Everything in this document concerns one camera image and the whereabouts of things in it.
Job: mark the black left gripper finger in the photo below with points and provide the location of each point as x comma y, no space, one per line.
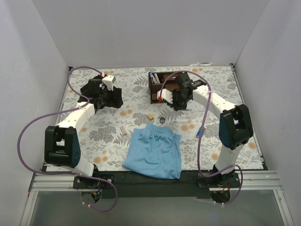
117,101
117,91

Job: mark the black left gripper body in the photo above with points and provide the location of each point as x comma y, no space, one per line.
113,99

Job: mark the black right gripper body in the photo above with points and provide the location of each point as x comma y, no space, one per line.
178,103

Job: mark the brown wooden desk organizer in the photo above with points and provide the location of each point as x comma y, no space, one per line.
171,84

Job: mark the tan eraser block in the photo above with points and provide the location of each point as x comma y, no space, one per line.
150,116

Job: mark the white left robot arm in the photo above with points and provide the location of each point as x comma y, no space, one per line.
62,148

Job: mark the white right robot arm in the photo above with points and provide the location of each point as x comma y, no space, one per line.
235,126

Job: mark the black folded cloth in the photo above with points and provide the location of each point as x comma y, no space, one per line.
92,89

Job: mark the floral tablecloth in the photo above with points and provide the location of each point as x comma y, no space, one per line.
105,138

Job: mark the light blue shorts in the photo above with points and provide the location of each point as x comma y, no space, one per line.
154,151

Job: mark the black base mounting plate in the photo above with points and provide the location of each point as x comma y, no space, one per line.
190,184

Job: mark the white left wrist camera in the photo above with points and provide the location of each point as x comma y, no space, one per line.
109,81

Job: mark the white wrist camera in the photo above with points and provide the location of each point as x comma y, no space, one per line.
165,95
109,81

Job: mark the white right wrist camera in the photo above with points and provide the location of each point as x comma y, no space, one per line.
165,95

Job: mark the aluminium frame rail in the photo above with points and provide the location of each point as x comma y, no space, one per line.
49,200

